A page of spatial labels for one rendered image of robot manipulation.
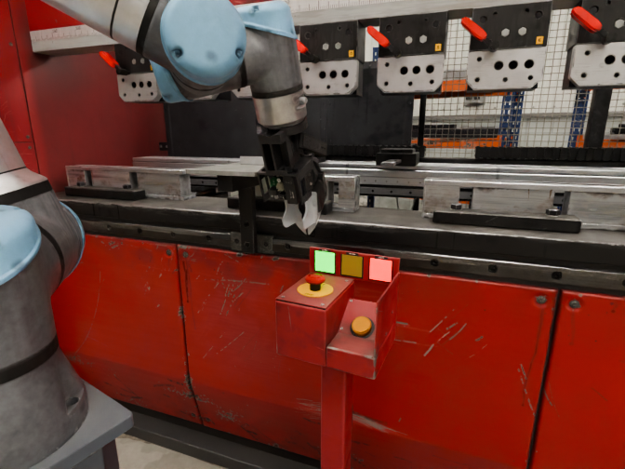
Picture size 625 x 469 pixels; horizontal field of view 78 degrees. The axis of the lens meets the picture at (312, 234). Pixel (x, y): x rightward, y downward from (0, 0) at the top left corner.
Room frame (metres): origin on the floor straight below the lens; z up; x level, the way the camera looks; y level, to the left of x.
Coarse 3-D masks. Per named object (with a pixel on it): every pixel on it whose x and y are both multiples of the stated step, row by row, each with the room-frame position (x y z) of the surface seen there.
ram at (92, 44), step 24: (24, 0) 1.38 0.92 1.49; (240, 0) 1.11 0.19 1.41; (264, 0) 1.09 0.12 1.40; (408, 0) 0.97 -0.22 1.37; (432, 0) 0.95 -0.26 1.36; (456, 0) 0.93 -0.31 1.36; (480, 0) 0.91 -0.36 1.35; (504, 0) 0.90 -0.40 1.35; (528, 0) 0.88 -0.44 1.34; (552, 0) 0.87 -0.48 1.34; (576, 0) 0.87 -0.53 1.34; (48, 24) 1.35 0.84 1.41; (72, 24) 1.32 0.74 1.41; (48, 48) 1.36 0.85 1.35; (72, 48) 1.33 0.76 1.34; (96, 48) 1.33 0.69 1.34
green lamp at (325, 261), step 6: (318, 252) 0.80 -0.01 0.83; (324, 252) 0.79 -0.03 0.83; (318, 258) 0.80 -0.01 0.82; (324, 258) 0.79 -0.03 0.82; (330, 258) 0.79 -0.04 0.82; (318, 264) 0.80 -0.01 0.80; (324, 264) 0.79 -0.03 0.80; (330, 264) 0.79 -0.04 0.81; (318, 270) 0.80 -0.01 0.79; (324, 270) 0.79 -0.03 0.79; (330, 270) 0.79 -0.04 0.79
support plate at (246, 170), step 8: (192, 168) 0.91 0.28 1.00; (200, 168) 0.91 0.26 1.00; (208, 168) 0.91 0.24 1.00; (216, 168) 0.91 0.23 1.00; (224, 168) 0.91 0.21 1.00; (232, 168) 0.91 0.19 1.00; (240, 168) 0.91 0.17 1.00; (248, 168) 0.91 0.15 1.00; (256, 168) 0.91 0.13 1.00; (248, 176) 0.84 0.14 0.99; (256, 176) 0.84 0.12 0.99
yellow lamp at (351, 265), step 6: (342, 258) 0.78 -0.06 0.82; (348, 258) 0.77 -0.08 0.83; (354, 258) 0.77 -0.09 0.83; (360, 258) 0.76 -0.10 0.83; (342, 264) 0.78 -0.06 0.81; (348, 264) 0.77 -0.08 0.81; (354, 264) 0.77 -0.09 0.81; (360, 264) 0.76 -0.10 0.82; (342, 270) 0.78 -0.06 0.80; (348, 270) 0.77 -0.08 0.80; (354, 270) 0.77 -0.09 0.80; (360, 270) 0.76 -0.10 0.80; (360, 276) 0.76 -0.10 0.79
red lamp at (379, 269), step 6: (372, 264) 0.75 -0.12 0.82; (378, 264) 0.74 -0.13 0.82; (384, 264) 0.74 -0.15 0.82; (390, 264) 0.73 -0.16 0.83; (372, 270) 0.75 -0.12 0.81; (378, 270) 0.74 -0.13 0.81; (384, 270) 0.74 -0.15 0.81; (390, 270) 0.73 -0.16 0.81; (372, 276) 0.75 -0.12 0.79; (378, 276) 0.74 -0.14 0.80; (384, 276) 0.74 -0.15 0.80; (390, 276) 0.73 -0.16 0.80
